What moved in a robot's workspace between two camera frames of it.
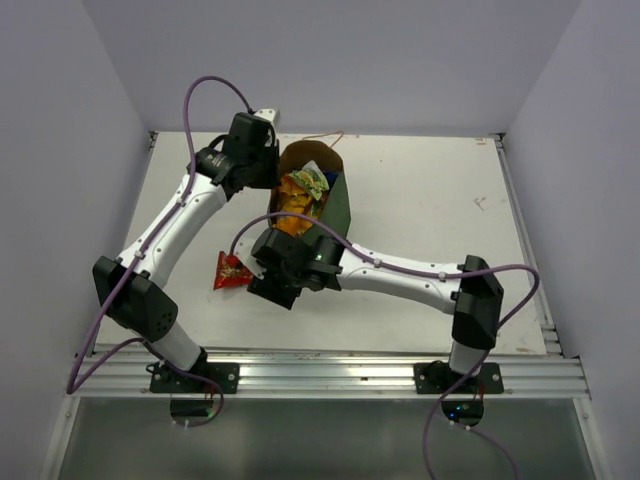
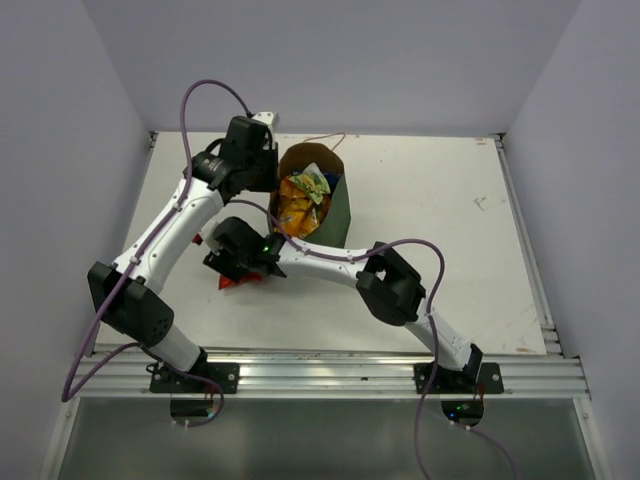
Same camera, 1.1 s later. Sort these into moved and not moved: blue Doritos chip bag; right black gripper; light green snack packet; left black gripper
Moved: right black gripper
Not moved: blue Doritos chip bag; left black gripper; light green snack packet
